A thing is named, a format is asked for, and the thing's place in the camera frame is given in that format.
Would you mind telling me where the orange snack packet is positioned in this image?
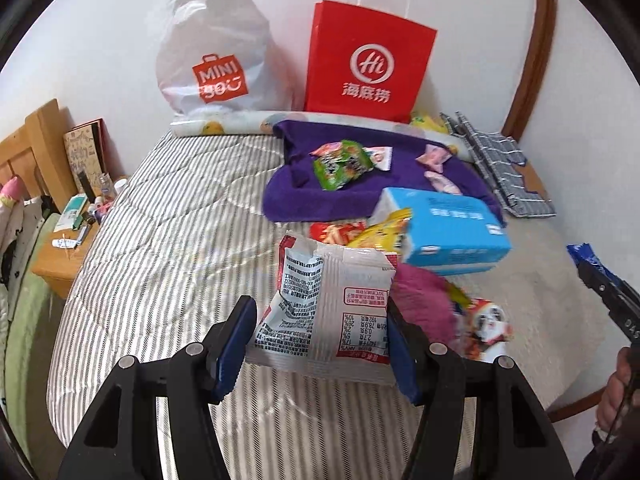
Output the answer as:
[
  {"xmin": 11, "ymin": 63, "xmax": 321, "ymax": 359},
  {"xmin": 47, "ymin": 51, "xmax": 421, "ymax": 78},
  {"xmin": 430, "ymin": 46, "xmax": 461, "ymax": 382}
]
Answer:
[{"xmin": 309, "ymin": 142, "xmax": 347, "ymax": 160}]

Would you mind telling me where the green white tube box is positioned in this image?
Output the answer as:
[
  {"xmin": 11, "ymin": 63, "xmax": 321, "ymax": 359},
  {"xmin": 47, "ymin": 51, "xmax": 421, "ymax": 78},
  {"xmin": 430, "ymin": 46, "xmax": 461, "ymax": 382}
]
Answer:
[{"xmin": 60, "ymin": 194, "xmax": 87, "ymax": 232}]

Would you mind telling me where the pale pink peach snack packet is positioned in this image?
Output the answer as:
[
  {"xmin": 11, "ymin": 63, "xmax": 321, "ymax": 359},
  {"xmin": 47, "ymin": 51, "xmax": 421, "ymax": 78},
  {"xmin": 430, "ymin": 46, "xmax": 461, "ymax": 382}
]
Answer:
[{"xmin": 416, "ymin": 144, "xmax": 452, "ymax": 172}]

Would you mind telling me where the wooden headboard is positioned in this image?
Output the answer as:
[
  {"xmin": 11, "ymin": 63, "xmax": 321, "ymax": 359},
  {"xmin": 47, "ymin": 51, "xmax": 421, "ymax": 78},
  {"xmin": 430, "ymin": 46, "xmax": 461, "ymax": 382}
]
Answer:
[{"xmin": 0, "ymin": 98, "xmax": 77, "ymax": 212}]

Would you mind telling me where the brown patterned notebook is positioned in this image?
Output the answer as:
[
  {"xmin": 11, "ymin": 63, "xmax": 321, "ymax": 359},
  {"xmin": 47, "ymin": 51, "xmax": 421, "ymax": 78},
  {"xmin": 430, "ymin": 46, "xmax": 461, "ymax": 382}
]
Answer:
[{"xmin": 63, "ymin": 118, "xmax": 109, "ymax": 197}]

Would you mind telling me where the purple towel covered tray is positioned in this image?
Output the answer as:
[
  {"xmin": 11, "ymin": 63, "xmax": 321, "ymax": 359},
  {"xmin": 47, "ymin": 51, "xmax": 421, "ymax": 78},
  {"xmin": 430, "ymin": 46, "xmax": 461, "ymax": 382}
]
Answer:
[{"xmin": 262, "ymin": 119, "xmax": 506, "ymax": 226}]

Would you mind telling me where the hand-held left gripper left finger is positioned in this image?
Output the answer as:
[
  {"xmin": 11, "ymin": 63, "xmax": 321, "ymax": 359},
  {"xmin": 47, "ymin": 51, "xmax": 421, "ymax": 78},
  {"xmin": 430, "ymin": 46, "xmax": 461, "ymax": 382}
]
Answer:
[{"xmin": 59, "ymin": 295, "xmax": 259, "ymax": 480}]

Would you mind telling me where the checked cloth bag with star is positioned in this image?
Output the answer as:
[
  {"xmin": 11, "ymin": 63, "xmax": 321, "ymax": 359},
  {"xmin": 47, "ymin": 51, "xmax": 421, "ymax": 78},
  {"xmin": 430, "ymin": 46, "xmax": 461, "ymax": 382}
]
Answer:
[{"xmin": 439, "ymin": 112, "xmax": 557, "ymax": 219}]

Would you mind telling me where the yellow chips bag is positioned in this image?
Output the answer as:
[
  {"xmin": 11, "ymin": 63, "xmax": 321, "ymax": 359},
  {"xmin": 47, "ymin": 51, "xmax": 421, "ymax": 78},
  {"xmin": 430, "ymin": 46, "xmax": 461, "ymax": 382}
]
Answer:
[{"xmin": 409, "ymin": 113, "xmax": 452, "ymax": 134}]

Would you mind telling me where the brown wooden baseboard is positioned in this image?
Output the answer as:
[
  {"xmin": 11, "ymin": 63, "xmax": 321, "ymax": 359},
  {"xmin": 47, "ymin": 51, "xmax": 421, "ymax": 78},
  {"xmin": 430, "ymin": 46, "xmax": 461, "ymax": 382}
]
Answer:
[{"xmin": 547, "ymin": 369, "xmax": 622, "ymax": 424}]

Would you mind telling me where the yellow green snack packet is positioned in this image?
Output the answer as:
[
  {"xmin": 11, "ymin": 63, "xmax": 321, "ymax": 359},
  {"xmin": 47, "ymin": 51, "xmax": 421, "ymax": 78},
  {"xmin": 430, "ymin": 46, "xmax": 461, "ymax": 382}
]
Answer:
[{"xmin": 444, "ymin": 282, "xmax": 472, "ymax": 312}]

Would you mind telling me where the magenta snack packet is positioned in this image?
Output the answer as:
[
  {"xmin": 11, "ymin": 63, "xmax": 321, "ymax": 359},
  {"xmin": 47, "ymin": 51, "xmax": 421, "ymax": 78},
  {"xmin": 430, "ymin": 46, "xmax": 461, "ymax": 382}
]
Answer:
[{"xmin": 392, "ymin": 264, "xmax": 457, "ymax": 347}]

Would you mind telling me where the white plastic shopping bag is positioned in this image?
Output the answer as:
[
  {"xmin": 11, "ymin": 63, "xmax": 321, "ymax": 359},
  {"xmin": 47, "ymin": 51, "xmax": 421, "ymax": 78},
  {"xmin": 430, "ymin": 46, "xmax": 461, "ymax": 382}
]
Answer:
[{"xmin": 154, "ymin": 0, "xmax": 297, "ymax": 117}]

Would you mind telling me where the wooden nightstand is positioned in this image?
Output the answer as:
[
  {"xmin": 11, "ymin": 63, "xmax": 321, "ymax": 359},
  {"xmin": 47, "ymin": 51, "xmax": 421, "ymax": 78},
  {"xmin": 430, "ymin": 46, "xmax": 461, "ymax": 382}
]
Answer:
[{"xmin": 32, "ymin": 199, "xmax": 104, "ymax": 299}]

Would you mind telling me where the white pink snack packet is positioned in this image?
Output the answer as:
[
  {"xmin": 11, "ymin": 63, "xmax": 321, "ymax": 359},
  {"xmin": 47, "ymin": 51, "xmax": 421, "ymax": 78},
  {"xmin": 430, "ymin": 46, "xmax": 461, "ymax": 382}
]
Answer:
[{"xmin": 366, "ymin": 144, "xmax": 394, "ymax": 172}]

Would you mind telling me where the red paper shopping bag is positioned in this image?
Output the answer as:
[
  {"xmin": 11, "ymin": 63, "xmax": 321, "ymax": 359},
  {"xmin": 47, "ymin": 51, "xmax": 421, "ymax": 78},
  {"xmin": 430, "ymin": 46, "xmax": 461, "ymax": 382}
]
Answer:
[{"xmin": 303, "ymin": 0, "xmax": 439, "ymax": 124}]

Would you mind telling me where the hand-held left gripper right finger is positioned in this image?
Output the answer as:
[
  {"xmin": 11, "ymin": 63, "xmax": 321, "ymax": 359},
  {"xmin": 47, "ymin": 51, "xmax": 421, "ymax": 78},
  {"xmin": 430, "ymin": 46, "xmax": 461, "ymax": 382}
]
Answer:
[{"xmin": 386, "ymin": 299, "xmax": 577, "ymax": 480}]

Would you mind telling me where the green bedsheet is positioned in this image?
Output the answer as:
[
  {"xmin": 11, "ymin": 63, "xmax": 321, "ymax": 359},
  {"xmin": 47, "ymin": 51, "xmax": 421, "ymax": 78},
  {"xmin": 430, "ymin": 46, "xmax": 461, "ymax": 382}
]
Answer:
[{"xmin": 0, "ymin": 210, "xmax": 67, "ymax": 463}]

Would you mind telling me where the blue cookie packet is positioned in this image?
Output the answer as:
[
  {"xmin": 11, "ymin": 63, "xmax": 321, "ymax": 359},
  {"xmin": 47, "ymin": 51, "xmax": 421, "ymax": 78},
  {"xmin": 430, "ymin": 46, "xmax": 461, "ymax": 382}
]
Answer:
[{"xmin": 567, "ymin": 243, "xmax": 614, "ymax": 282}]

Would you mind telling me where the person's right hand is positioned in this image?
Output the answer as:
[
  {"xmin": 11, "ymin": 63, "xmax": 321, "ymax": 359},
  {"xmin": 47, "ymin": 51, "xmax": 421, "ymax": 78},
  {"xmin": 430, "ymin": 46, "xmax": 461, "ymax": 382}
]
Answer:
[{"xmin": 595, "ymin": 346, "xmax": 634, "ymax": 435}]

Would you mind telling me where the white snack packet red label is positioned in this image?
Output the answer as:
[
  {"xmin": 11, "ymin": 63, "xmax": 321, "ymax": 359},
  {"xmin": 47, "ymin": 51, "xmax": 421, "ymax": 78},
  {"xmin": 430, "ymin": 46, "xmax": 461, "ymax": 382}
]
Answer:
[{"xmin": 247, "ymin": 232, "xmax": 397, "ymax": 387}]

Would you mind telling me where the blue tissue box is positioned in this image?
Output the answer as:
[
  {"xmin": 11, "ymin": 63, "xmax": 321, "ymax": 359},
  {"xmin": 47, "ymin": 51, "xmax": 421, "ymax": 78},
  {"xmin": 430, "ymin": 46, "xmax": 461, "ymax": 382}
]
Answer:
[{"xmin": 372, "ymin": 187, "xmax": 514, "ymax": 276}]

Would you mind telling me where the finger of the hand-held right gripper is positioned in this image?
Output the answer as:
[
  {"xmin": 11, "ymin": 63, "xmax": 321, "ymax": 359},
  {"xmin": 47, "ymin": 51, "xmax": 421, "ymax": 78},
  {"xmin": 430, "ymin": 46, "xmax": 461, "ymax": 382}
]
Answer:
[{"xmin": 576, "ymin": 259, "xmax": 624, "ymax": 312}]

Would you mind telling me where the person's right forearm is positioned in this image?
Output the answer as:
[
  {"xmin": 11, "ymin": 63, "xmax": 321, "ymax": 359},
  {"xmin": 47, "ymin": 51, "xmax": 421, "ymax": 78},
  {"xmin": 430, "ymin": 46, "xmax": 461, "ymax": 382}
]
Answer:
[{"xmin": 574, "ymin": 427, "xmax": 640, "ymax": 480}]

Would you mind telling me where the panda print snack packet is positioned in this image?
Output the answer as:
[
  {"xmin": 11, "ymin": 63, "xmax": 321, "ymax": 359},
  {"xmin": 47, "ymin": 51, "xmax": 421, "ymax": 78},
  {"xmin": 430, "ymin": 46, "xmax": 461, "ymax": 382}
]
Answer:
[{"xmin": 461, "ymin": 299, "xmax": 514, "ymax": 362}]

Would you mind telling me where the white black cloth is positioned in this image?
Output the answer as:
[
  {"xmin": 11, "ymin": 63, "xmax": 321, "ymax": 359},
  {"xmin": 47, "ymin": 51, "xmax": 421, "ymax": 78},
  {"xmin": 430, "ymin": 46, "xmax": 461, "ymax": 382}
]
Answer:
[{"xmin": 0, "ymin": 195, "xmax": 47, "ymax": 313}]

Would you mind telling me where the pink plush toy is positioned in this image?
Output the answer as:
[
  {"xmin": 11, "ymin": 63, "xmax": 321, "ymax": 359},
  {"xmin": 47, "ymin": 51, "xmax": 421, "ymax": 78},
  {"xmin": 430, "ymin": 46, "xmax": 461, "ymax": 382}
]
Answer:
[{"xmin": 0, "ymin": 175, "xmax": 24, "ymax": 207}]

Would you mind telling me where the wooden door frame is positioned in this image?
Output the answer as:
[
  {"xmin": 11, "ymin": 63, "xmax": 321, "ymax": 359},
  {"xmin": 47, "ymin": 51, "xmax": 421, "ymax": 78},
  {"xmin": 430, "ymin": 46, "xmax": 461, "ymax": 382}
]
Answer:
[{"xmin": 501, "ymin": 0, "xmax": 559, "ymax": 144}]

